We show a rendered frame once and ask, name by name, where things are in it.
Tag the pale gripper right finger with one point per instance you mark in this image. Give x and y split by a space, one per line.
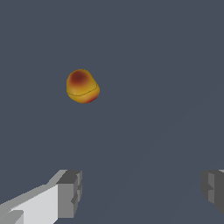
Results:
214 186

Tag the yellow red peach fruit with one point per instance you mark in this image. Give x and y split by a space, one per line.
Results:
81 87

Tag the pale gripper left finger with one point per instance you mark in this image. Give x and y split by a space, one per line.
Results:
43 201

